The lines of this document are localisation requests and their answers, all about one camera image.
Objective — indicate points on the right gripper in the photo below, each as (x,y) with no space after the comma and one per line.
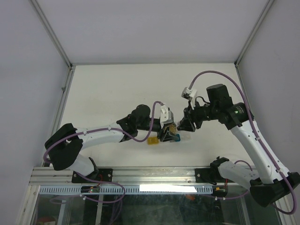
(190,114)

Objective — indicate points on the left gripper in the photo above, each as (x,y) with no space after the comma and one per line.
(167,136)

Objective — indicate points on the clear bottle of yellow pills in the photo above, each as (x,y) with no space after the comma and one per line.
(172,128)

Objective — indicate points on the weekly pill organizer strip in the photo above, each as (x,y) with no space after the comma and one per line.
(179,137)

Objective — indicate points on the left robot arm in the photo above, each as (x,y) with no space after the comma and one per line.
(64,146)

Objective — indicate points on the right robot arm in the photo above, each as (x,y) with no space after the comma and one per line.
(271,180)

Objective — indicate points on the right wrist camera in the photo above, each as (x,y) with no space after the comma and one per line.
(190,94)

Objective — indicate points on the aluminium mounting rail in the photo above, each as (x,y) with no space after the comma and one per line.
(125,176)

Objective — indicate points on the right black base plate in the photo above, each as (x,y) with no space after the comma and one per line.
(206,175)

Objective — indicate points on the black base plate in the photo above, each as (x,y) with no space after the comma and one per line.
(101,174)
(206,175)

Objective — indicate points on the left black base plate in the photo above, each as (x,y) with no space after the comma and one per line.
(101,174)

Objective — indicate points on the slotted cable duct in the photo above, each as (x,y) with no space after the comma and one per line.
(143,189)

